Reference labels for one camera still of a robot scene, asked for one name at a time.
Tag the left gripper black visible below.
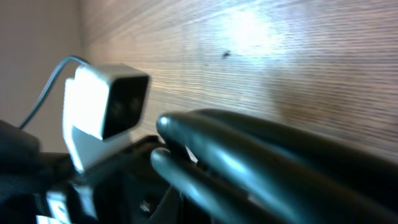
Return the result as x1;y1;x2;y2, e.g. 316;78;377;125
37;134;199;223

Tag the black cable bundle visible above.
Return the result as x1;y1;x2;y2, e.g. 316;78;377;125
150;108;398;224

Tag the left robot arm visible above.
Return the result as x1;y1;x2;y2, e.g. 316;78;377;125
1;122;189;223

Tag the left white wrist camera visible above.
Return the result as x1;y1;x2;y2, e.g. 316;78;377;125
62;64;150;173

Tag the left camera black cable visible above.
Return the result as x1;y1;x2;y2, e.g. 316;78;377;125
19;55;91;130

